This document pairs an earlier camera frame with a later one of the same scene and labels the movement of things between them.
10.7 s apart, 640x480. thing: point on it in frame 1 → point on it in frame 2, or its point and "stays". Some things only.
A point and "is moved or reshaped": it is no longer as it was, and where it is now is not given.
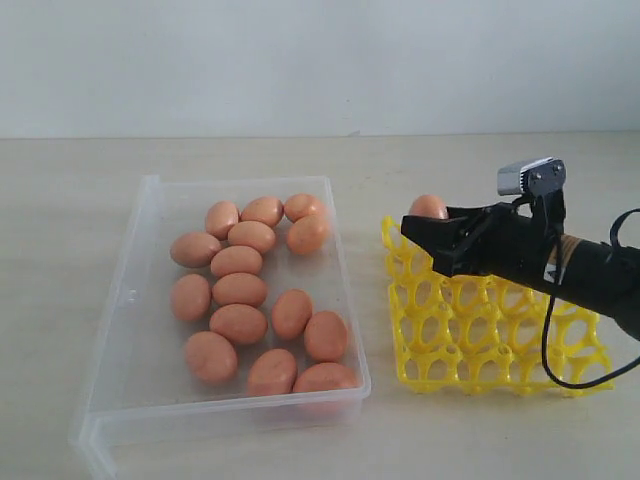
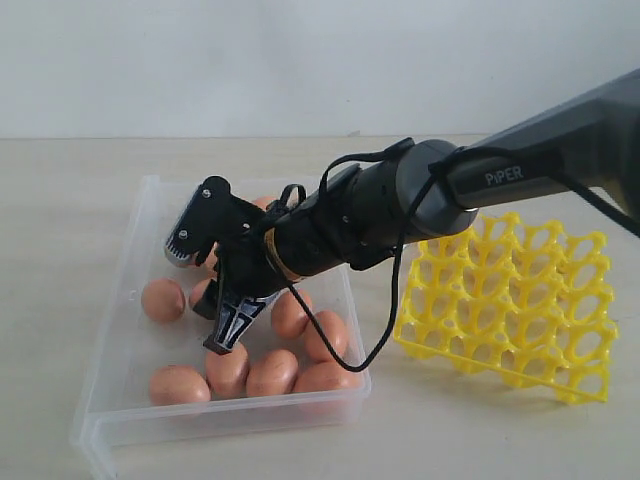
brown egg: (291, 312) stays
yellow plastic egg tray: (476, 334) is moved or reshaped
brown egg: (324, 376) stays
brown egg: (210, 357) → (178, 385)
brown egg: (272, 372) stays
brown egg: (191, 297) → (163, 299)
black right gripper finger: (465, 214) → (207, 305)
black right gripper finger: (437, 236) → (233, 316)
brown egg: (326, 336) stays
